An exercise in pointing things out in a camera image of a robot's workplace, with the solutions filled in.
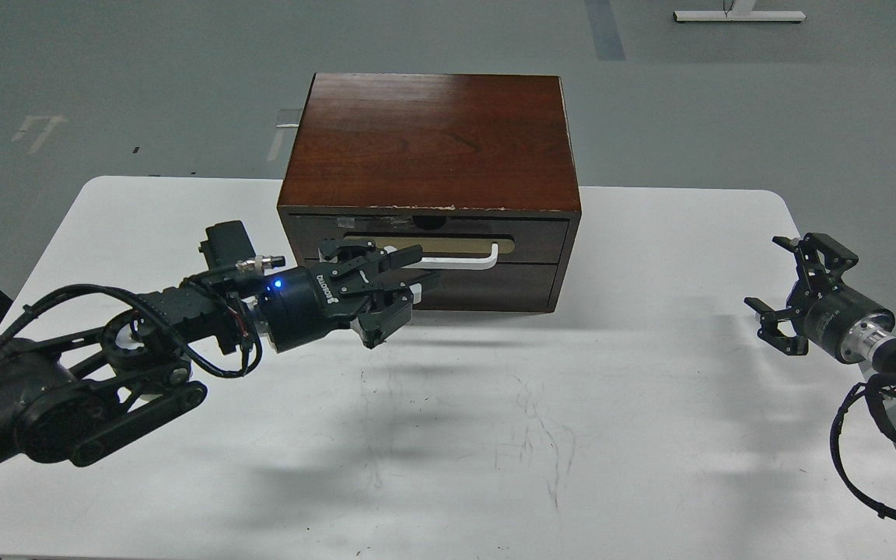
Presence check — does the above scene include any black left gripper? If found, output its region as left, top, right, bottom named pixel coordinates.
left=257, top=239, right=442, bottom=353

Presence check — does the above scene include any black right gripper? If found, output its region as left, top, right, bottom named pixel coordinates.
left=744, top=233, right=896, bottom=364

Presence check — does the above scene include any wooden drawer with white handle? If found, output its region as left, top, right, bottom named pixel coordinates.
left=283, top=214, right=569, bottom=264

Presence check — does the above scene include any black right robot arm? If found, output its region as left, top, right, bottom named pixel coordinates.
left=744, top=233, right=896, bottom=521

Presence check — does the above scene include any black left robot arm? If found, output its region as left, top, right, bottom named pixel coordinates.
left=0, top=222, right=440, bottom=467

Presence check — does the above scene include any dark wooden cabinet box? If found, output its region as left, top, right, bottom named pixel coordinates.
left=277, top=73, right=582, bottom=314

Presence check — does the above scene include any black left camera box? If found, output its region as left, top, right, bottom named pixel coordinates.
left=199, top=220, right=256, bottom=271

